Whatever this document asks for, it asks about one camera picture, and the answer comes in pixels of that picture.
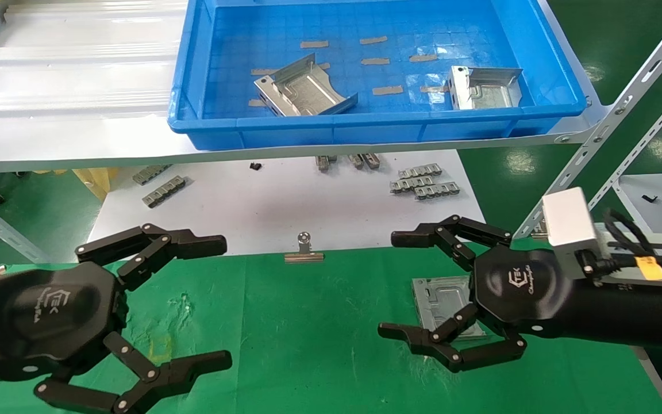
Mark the grey metal support beam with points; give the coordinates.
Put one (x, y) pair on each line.
(20, 241)

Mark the grey metal bar part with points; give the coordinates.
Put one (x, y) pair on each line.
(372, 161)
(325, 163)
(355, 161)

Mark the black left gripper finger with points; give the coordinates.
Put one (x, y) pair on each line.
(193, 246)

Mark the small black bracket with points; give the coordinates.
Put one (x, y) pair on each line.
(650, 199)

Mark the large green table cloth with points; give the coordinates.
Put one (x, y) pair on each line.
(308, 333)

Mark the sheet metal bracket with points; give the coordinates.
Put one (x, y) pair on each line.
(486, 95)
(302, 92)
(440, 302)

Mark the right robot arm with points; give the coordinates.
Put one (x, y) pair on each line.
(630, 316)

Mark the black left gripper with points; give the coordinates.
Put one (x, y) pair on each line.
(38, 322)

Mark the white slotted angle rack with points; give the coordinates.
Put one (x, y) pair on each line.
(624, 102)

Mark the large blue plastic bin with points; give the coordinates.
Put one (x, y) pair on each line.
(365, 132)

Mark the grey metal hinge strip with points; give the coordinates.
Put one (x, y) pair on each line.
(420, 171)
(437, 191)
(163, 191)
(411, 184)
(151, 175)

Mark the silver binder clip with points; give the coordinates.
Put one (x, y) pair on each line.
(304, 257)

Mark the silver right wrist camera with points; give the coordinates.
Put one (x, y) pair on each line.
(566, 221)

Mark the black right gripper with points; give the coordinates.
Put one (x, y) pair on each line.
(520, 287)

